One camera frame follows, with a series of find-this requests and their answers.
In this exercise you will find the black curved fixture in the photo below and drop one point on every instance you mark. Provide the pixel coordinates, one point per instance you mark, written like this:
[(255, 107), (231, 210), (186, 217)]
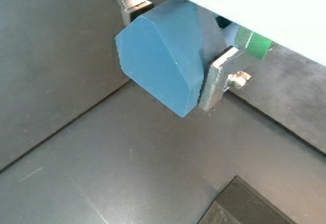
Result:
[(241, 205)]

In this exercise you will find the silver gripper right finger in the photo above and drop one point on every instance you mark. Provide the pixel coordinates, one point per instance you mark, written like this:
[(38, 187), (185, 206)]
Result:
[(226, 73)]

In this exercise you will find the green shape sorter base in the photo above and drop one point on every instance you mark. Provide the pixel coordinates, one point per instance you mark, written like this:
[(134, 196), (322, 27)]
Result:
[(243, 38)]

